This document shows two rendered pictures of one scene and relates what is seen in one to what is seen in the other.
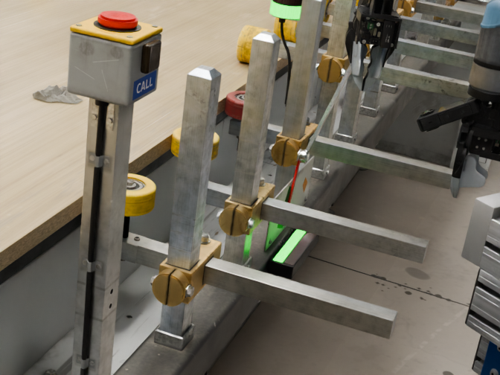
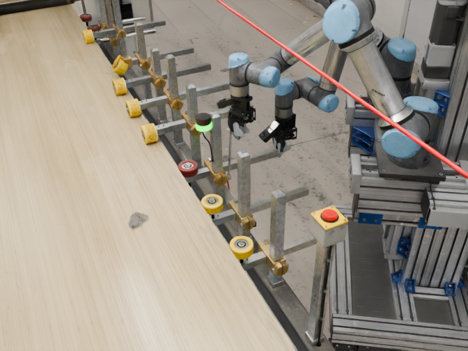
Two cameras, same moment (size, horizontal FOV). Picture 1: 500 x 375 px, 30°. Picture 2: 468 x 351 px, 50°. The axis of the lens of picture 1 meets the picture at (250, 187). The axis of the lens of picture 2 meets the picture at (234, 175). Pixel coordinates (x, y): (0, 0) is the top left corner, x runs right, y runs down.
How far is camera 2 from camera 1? 1.21 m
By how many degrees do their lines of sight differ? 38
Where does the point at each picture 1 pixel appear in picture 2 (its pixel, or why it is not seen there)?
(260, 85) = (247, 172)
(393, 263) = not seen: hidden behind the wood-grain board
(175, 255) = (277, 257)
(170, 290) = (283, 269)
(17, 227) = (251, 292)
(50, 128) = (168, 239)
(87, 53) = (331, 233)
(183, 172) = (278, 230)
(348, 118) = (180, 136)
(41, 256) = not seen: hidden behind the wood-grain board
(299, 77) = (218, 149)
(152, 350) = (276, 292)
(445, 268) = not seen: hidden behind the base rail
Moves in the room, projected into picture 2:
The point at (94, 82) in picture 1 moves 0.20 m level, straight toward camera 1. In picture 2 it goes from (333, 240) to (409, 274)
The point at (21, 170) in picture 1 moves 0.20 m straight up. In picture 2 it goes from (203, 268) to (199, 221)
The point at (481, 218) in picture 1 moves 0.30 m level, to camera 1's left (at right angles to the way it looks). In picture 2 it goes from (356, 179) to (301, 216)
